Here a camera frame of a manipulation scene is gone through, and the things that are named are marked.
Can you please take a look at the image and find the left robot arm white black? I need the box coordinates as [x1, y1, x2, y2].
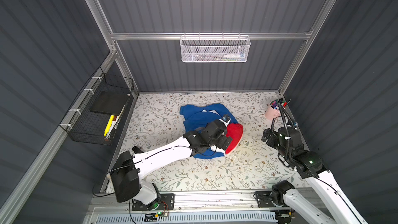
[108, 115, 232, 209]

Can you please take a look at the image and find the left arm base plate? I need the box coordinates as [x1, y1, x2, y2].
[131, 194, 175, 211]

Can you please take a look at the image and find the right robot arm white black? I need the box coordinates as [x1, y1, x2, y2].
[262, 125, 367, 224]

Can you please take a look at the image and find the black notebook in basket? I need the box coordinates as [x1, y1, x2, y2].
[90, 91, 130, 116]

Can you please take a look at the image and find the floral table mat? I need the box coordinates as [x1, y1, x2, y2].
[121, 92, 308, 191]

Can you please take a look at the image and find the black wire wall basket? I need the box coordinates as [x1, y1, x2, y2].
[60, 69, 134, 146]

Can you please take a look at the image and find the blue red white jacket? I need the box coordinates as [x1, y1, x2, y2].
[180, 103, 244, 159]

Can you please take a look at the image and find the white wire mesh basket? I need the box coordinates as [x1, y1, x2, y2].
[179, 36, 251, 63]

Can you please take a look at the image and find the pink pen cup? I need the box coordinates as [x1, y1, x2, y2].
[265, 98, 288, 121]

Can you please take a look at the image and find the yellow marker in basket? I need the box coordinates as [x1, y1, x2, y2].
[104, 115, 115, 137]

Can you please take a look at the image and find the small black remote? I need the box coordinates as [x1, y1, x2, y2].
[132, 146, 143, 154]

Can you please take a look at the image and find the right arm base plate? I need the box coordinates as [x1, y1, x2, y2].
[253, 190, 288, 208]

